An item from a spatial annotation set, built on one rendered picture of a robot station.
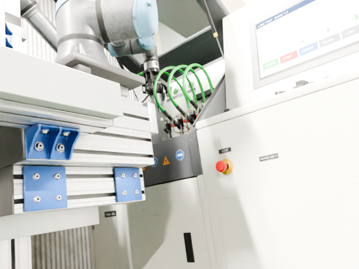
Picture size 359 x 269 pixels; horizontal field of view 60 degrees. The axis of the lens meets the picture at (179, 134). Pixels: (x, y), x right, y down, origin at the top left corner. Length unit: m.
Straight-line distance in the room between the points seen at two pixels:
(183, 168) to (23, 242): 0.56
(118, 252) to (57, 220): 0.69
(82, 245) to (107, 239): 2.20
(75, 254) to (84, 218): 2.81
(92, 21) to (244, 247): 0.78
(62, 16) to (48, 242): 2.81
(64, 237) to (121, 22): 2.94
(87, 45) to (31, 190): 0.37
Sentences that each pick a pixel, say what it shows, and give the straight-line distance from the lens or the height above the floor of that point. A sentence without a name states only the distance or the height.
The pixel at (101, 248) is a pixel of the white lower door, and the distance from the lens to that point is 1.54.
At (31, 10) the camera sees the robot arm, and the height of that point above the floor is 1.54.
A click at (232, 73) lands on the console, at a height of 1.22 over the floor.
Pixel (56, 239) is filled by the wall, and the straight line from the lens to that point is 3.50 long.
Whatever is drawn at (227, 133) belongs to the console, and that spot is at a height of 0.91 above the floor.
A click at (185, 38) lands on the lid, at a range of 1.79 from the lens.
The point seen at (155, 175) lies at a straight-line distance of 1.24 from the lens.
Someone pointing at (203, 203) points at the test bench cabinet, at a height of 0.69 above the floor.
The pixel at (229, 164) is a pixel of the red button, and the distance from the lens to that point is 1.03.
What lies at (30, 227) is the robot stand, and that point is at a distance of 0.76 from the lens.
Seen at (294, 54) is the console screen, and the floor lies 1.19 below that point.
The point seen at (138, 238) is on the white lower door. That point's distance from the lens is 1.34.
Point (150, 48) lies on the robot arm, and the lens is 1.53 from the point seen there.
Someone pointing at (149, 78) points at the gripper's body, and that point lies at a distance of 1.57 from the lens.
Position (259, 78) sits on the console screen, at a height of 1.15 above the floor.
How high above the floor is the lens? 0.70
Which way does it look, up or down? 12 degrees up
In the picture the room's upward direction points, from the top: 8 degrees counter-clockwise
